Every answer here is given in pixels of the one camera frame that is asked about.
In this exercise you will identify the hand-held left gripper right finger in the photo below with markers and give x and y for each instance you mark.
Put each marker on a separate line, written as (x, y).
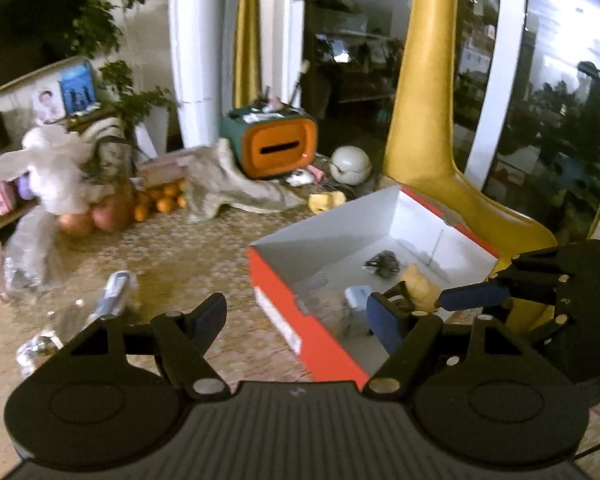
(385, 320)

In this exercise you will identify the small yellow toy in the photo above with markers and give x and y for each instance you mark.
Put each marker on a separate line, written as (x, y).
(326, 202)

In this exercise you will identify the blue box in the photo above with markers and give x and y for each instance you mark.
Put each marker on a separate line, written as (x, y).
(77, 87)

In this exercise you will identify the black television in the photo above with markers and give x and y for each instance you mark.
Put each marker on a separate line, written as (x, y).
(30, 25)

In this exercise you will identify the small pink and white item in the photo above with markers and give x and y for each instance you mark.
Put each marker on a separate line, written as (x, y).
(305, 176)

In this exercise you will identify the patterned gift bag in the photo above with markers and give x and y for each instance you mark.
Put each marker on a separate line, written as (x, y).
(110, 160)

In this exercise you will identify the pink bottle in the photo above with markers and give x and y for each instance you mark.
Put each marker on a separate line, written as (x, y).
(0, 197)

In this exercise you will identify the blue and white tube packet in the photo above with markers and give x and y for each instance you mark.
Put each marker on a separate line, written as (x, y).
(115, 287)

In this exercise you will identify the yellow curtain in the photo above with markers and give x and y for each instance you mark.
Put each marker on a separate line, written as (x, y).
(247, 35)

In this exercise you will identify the yellow giraffe figure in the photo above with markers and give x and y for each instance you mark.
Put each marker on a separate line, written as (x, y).
(430, 110)

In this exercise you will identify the round desktop with patterned tablecloth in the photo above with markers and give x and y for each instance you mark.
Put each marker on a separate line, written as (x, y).
(190, 260)

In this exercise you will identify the black packet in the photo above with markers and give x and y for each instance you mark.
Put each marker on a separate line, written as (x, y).
(382, 262)

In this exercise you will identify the white standing air conditioner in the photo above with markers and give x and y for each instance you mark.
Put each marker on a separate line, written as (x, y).
(200, 50)

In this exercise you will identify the crumpled silver foil wrapper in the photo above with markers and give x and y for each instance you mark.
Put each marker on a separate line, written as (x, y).
(37, 352)

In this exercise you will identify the beige cloth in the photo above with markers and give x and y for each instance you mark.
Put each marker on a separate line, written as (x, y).
(230, 185)

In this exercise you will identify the teal and white carton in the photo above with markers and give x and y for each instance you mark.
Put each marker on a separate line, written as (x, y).
(357, 294)

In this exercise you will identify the yellow plush toy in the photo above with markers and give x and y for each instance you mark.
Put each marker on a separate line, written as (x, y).
(420, 285)

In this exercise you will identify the white plastic bag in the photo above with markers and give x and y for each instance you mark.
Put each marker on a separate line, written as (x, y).
(55, 175)

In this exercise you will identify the green leafy houseplant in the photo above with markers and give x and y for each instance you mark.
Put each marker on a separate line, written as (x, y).
(105, 30)

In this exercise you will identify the portrait photo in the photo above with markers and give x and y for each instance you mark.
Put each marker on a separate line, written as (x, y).
(47, 102)

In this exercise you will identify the red shoe box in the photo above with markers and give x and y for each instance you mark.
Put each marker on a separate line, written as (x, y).
(340, 360)

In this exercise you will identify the clear plastic bag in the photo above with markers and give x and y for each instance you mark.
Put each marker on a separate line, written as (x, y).
(30, 255)

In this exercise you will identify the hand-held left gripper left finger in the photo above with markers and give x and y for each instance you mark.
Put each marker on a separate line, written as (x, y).
(207, 317)

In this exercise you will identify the green and orange tissue box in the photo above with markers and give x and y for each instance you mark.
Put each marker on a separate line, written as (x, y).
(275, 150)

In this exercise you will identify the purple bottle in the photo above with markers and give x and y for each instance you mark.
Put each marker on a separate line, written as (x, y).
(26, 187)

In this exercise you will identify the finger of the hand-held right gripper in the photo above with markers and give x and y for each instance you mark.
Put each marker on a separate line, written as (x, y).
(472, 295)

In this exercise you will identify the pile of tangerines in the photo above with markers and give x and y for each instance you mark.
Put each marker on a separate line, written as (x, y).
(162, 202)

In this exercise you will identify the clear zip bag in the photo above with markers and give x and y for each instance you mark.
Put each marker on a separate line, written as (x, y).
(325, 307)

